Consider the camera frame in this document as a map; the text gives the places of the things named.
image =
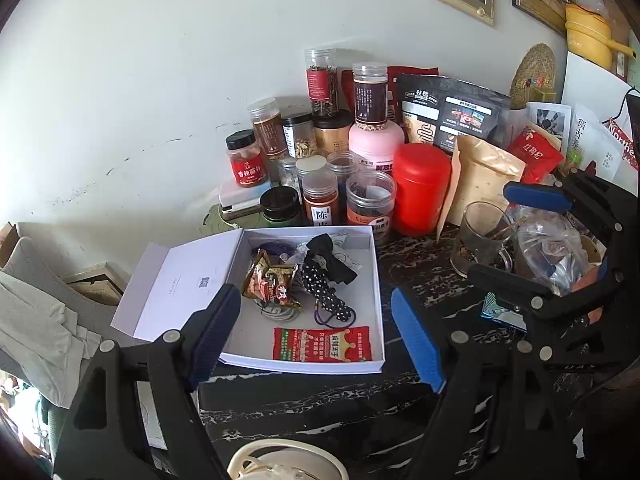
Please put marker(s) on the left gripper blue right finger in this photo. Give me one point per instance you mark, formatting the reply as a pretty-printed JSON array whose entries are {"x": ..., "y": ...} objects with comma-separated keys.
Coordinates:
[{"x": 422, "y": 336}]

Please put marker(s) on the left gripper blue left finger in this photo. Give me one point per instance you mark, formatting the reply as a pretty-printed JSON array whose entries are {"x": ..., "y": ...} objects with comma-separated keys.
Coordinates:
[{"x": 208, "y": 332}]

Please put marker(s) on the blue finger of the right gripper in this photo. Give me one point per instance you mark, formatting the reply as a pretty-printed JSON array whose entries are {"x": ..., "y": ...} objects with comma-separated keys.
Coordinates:
[
  {"x": 537, "y": 196},
  {"x": 509, "y": 288}
]

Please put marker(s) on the nutritious cereal packet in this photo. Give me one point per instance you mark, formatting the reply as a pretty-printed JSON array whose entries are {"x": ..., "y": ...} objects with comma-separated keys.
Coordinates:
[{"x": 269, "y": 284}]

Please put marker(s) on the lavender drawstring pouch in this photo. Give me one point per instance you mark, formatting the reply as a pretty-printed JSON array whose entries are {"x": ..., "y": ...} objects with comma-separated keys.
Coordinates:
[{"x": 278, "y": 252}]

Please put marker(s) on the red snack packet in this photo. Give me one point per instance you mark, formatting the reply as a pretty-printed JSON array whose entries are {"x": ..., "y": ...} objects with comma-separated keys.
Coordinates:
[{"x": 343, "y": 345}]

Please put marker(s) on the black polka dot scrunchie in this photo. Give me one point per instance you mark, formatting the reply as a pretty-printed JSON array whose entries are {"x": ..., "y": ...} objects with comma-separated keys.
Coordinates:
[{"x": 330, "y": 311}]

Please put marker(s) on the black cloth item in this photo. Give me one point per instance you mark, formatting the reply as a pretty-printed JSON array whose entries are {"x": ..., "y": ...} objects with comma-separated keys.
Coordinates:
[{"x": 321, "y": 261}]

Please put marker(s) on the white printed pastry packet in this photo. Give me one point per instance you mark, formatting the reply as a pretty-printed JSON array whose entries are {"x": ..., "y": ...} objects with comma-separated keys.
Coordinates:
[{"x": 339, "y": 250}]

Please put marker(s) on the blue white medicine box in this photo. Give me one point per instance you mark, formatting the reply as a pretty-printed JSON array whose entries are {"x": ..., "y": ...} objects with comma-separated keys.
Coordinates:
[{"x": 492, "y": 311}]

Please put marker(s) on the red goji packet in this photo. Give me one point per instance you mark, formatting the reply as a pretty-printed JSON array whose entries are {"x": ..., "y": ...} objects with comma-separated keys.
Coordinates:
[{"x": 538, "y": 153}]

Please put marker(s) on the clear plastic bag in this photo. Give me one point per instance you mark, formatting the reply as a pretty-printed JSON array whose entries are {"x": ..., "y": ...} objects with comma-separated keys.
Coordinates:
[{"x": 550, "y": 250}]

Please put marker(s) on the glass mug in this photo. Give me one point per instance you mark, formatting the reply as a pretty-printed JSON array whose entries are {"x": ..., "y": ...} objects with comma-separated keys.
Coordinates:
[{"x": 482, "y": 238}]

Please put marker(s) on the kraft paper pouch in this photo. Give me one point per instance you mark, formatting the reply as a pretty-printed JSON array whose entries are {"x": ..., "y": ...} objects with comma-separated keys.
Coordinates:
[{"x": 479, "y": 171}]

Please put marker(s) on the white open gift box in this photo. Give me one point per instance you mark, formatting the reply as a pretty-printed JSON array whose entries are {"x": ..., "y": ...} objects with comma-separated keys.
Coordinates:
[{"x": 302, "y": 300}]

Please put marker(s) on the white power bank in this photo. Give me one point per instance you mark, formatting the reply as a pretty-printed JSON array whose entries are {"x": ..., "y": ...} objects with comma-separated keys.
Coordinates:
[{"x": 236, "y": 201}]

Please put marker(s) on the woven straw trivet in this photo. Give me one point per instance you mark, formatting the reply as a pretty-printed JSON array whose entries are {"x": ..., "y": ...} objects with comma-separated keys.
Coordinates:
[{"x": 536, "y": 70}]

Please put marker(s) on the white paper shopping bag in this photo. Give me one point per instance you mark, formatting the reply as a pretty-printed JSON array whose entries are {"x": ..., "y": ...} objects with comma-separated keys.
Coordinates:
[{"x": 600, "y": 128}]

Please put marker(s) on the red canister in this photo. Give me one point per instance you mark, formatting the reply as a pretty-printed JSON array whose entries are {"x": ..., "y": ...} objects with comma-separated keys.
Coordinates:
[{"x": 422, "y": 174}]

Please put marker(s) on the black lid dark jar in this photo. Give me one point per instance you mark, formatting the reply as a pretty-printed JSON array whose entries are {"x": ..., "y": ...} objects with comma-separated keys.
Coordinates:
[{"x": 281, "y": 207}]

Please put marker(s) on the black coffee pouch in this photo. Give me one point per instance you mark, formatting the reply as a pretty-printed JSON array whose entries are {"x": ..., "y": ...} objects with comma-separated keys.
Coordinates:
[{"x": 436, "y": 110}]

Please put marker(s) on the cream electric kettle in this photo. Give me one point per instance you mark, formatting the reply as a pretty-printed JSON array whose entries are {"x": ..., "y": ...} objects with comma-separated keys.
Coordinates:
[{"x": 285, "y": 459}]

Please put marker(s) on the red label sauce jar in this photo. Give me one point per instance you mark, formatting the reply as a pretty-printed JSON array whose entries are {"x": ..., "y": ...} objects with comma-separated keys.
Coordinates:
[{"x": 245, "y": 157}]

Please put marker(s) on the chenpi spice jar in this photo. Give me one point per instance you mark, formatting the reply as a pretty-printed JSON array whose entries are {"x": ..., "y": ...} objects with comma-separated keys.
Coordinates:
[{"x": 320, "y": 193}]

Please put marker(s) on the orange label clear jar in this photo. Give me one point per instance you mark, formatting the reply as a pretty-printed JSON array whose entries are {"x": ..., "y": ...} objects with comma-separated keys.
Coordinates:
[{"x": 370, "y": 201}]

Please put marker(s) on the yellow pot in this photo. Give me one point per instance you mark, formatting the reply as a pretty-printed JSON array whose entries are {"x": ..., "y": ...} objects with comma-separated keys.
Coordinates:
[{"x": 590, "y": 36}]

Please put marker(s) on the grey clothes pile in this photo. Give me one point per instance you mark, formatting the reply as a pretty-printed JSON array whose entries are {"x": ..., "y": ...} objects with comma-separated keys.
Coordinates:
[{"x": 49, "y": 332}]

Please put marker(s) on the pink jar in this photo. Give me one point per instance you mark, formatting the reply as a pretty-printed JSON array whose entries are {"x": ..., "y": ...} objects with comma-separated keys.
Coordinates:
[{"x": 375, "y": 149}]

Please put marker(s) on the seed jar black lid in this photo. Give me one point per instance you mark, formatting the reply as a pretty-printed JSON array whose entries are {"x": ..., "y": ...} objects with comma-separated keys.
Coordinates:
[{"x": 299, "y": 135}]

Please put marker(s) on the brown powder jar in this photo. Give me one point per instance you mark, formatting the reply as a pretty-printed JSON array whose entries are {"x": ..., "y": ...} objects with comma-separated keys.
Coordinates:
[{"x": 267, "y": 124}]

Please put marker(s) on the tall dark label jar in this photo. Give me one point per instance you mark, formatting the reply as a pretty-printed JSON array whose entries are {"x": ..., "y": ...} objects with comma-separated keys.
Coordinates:
[{"x": 370, "y": 92}]

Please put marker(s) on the gold jar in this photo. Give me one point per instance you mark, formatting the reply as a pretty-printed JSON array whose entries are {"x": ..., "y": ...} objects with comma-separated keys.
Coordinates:
[{"x": 332, "y": 133}]

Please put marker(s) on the tall red label jar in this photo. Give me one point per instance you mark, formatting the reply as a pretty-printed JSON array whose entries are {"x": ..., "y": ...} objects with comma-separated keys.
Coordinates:
[{"x": 321, "y": 77}]

